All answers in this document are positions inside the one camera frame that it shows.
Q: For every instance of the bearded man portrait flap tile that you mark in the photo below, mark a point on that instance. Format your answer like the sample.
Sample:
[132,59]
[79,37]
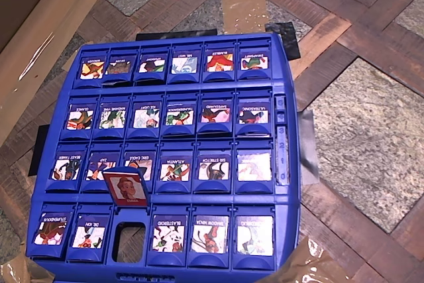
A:
[254,235]

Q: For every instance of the Safeguard flap tile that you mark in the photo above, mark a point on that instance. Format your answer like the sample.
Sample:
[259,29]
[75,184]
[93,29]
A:
[216,115]

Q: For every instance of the Thundershock flap tile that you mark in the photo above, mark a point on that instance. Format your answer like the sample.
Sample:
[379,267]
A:
[180,117]

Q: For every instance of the Ultrasonic flap tile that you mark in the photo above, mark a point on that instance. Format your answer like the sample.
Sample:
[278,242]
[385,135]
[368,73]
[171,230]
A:
[253,115]

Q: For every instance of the Sir Stretch flap tile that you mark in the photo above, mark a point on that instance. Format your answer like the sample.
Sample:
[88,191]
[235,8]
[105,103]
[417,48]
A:
[213,170]

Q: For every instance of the Atlantia flap tile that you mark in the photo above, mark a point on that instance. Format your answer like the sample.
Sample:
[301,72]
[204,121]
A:
[175,170]

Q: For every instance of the faded print flap tile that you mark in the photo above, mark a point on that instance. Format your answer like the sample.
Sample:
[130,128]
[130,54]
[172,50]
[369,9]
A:
[254,167]

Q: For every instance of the Bubbles flap tile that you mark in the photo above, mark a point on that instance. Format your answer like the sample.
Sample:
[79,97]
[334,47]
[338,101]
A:
[219,62]

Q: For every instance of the Ice Light flap tile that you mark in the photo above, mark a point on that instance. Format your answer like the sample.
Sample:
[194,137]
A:
[146,118]

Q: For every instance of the Mr Mist flap tile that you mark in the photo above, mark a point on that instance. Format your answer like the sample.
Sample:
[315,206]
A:
[184,64]

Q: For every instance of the Swapshift flap tile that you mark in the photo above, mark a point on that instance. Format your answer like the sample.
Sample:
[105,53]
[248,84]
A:
[254,62]

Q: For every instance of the Eric Eagle flap tile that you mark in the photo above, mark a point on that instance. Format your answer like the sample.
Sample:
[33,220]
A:
[140,159]

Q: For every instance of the green figure flap tile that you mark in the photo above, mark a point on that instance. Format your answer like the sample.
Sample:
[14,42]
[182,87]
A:
[152,65]

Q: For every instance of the wide black tape strip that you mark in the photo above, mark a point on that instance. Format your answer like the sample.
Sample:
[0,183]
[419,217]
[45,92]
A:
[175,35]

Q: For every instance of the glossy grey tape strip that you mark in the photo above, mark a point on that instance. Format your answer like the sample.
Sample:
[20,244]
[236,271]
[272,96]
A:
[308,144]

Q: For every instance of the Madame Vine flap tile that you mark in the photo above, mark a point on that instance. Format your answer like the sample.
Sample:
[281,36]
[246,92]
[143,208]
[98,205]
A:
[112,119]

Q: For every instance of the Emma portrait flap tile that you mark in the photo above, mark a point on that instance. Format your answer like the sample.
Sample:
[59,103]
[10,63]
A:
[127,188]

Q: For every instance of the brown creature flap tile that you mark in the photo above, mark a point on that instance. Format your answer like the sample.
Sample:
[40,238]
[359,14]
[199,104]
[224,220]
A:
[118,67]

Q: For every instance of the black tape patch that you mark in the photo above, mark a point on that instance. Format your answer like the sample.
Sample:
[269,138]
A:
[288,41]

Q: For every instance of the Shadow Ninja flap tile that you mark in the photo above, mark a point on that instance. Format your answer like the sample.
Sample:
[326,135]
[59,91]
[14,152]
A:
[209,238]

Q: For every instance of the flat brown tape patch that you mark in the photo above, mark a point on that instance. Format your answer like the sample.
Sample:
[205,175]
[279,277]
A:
[243,11]

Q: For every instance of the Blastroid flap tile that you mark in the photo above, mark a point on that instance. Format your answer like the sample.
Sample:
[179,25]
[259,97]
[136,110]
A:
[168,238]

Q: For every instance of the Zap flap tile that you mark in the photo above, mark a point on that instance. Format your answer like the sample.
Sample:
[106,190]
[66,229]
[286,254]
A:
[96,165]

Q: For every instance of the blue plastic game board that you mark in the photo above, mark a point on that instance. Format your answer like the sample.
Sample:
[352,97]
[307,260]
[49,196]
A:
[286,230]

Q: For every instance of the Whoosh flap tile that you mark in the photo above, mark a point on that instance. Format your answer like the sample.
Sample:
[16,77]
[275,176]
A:
[92,69]

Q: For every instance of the Glance flap tile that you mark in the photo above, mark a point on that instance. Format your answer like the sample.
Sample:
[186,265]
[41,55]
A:
[80,120]

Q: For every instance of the Beast Tamer flap tile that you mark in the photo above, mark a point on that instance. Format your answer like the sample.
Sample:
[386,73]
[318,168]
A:
[66,168]

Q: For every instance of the Dr Ion flap tile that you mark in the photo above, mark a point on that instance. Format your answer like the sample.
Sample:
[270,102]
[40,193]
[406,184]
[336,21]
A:
[88,235]

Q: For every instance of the large crumpled brown tape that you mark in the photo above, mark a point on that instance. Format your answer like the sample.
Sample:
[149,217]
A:
[308,266]

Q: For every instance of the short black tape strip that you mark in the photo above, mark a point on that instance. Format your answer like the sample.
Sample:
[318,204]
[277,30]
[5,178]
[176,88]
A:
[38,150]

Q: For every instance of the Stupendous flap tile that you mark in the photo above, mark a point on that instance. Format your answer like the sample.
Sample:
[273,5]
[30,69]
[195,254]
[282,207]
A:
[49,233]

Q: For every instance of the small crumpled brown tape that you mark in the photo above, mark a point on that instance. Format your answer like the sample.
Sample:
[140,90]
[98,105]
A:
[20,271]

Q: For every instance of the brown cardboard box wall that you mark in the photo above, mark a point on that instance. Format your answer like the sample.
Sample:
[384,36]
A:
[33,31]

